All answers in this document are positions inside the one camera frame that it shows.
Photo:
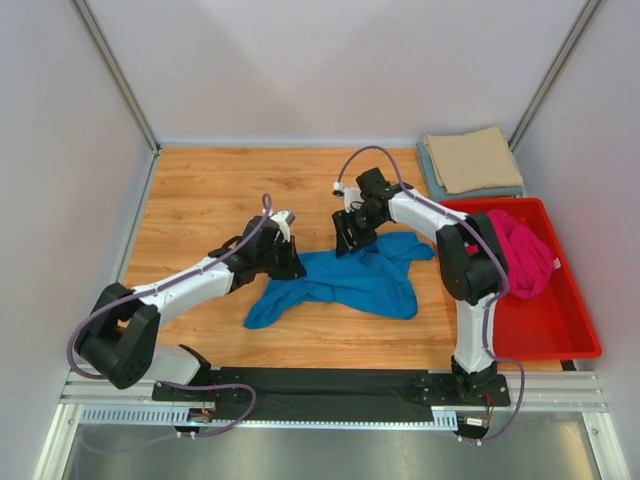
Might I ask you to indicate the right aluminium corner post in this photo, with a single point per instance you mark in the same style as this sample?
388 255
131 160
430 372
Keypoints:
559 63

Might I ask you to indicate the grey-blue folded t-shirt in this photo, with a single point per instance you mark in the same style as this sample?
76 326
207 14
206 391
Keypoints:
439 193

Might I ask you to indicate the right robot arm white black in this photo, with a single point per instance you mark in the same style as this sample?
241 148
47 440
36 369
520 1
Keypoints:
472 265

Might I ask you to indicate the left aluminium corner post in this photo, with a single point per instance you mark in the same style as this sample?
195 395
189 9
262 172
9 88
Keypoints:
99 40

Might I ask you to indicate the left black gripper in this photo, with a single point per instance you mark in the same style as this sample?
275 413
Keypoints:
282 253

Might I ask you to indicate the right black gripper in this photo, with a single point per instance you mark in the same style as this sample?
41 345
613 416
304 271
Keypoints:
351 230

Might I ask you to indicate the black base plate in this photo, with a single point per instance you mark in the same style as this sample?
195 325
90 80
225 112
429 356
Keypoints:
206 387
461 389

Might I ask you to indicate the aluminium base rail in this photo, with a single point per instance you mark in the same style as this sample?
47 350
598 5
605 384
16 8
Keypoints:
478 412

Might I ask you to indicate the pink t-shirt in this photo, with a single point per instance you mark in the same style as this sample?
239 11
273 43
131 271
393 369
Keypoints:
531 263

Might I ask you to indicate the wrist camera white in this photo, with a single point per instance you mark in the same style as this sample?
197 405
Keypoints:
351 196
284 219

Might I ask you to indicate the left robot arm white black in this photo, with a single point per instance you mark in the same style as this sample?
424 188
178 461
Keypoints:
119 338

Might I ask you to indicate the aluminium corner post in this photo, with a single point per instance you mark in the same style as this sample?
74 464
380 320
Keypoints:
99 40
559 63

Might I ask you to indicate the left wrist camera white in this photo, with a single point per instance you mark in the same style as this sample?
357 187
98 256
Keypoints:
284 219

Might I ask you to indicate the red plastic bin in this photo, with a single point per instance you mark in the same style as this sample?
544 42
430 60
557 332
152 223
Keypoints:
554 325

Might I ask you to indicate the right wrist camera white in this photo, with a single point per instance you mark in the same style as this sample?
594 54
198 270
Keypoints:
351 196

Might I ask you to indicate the blue t-shirt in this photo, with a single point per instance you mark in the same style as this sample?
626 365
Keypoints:
373 280

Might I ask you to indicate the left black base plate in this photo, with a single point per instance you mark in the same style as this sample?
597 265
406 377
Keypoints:
206 387

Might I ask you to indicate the beige folded t-shirt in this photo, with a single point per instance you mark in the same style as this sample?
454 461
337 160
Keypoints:
472 161

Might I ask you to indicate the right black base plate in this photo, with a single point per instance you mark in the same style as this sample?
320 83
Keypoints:
461 389

